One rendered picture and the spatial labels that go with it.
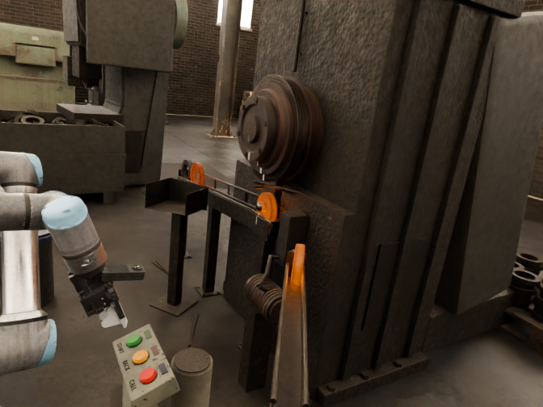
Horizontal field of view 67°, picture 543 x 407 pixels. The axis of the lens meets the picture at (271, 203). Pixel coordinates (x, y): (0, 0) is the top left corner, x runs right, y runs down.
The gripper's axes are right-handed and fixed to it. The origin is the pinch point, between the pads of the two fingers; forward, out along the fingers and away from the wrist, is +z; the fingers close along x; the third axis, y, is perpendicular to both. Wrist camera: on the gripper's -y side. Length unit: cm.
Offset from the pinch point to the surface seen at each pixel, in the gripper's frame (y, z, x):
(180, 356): -9.6, 19.2, 0.9
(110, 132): -46, 13, -297
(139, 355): 0.2, 6.1, 7.6
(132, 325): 0, 71, -94
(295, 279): -54, 18, -4
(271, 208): -74, 17, -53
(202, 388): -11.4, 26.2, 9.2
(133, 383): 3.7, 7.2, 14.4
